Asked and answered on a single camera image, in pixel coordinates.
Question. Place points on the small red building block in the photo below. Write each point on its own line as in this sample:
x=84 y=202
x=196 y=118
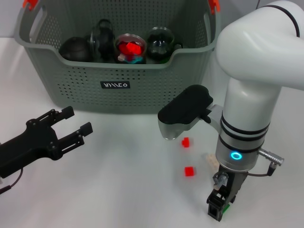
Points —
x=189 y=171
x=185 y=142

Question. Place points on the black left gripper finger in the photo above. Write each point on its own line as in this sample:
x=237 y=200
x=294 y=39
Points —
x=74 y=139
x=60 y=114

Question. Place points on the glass teacup with black sleeve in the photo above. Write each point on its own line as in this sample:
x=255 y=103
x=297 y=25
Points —
x=159 y=46
x=118 y=45

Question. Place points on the white building block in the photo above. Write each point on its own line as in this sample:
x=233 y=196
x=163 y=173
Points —
x=211 y=161
x=121 y=57

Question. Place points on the teal building block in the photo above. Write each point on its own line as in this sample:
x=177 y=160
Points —
x=134 y=60

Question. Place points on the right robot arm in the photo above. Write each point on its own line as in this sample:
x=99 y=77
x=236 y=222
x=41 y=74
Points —
x=256 y=71

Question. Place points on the dark clay teapot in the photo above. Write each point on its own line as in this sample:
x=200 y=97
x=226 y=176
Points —
x=73 y=51

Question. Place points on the black lidded glass jar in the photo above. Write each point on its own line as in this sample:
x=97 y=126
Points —
x=105 y=42

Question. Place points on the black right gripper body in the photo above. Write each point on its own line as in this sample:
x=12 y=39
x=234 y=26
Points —
x=232 y=183

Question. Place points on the grey perforated storage basket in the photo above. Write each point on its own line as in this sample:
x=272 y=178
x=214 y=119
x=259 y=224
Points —
x=142 y=90

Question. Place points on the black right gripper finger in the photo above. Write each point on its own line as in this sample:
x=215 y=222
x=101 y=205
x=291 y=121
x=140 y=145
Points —
x=215 y=204
x=229 y=200

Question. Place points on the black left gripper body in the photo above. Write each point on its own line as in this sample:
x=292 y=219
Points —
x=28 y=147

